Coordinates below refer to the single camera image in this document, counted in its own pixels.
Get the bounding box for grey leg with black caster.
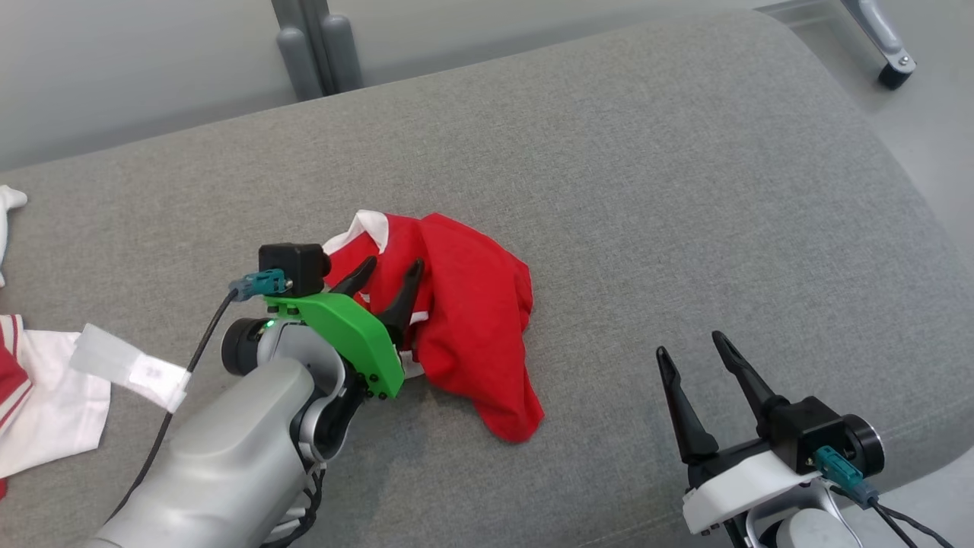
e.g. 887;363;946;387
841;0;918;91

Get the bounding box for red and white jersey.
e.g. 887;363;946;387
0;314;111;499

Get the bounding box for red shorts with white trim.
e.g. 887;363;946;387
323;209;546;444

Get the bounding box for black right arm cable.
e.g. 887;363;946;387
867;499;956;548

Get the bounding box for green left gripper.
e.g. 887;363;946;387
264;256;425;400

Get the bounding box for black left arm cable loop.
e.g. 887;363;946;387
263;464;326;548

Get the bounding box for teal left cable connector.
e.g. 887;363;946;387
230;268;291;302

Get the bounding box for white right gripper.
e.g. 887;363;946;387
656;331;824;537

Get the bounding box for white tape label left cable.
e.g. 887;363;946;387
70;323;191;414

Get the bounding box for grey partition post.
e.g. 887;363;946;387
270;0;364;102

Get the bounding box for teal right cable connector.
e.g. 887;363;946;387
813;445;880;509

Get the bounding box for teal cable connector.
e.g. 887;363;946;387
813;445;880;509
230;268;291;302

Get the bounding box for white cloth item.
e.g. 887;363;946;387
0;185;29;288

